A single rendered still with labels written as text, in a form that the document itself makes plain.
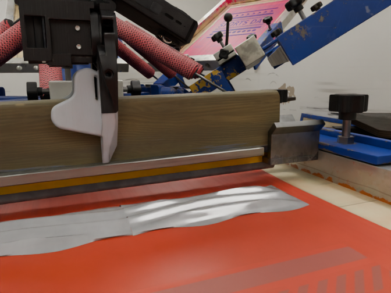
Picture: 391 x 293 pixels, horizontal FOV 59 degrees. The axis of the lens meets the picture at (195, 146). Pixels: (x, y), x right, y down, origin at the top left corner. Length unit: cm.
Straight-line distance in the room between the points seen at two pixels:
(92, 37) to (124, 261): 20
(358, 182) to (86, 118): 30
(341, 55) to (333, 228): 270
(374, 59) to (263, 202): 246
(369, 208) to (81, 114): 29
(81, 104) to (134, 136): 6
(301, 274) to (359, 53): 266
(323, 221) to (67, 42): 28
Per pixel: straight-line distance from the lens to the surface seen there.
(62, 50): 35
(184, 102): 38
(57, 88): 65
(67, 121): 34
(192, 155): 38
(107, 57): 33
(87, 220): 33
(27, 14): 34
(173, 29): 37
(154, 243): 29
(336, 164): 45
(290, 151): 44
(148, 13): 37
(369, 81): 279
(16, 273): 28
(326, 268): 27
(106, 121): 34
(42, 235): 32
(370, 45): 281
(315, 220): 34
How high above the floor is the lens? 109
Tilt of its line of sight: 12 degrees down
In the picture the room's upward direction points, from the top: 1 degrees counter-clockwise
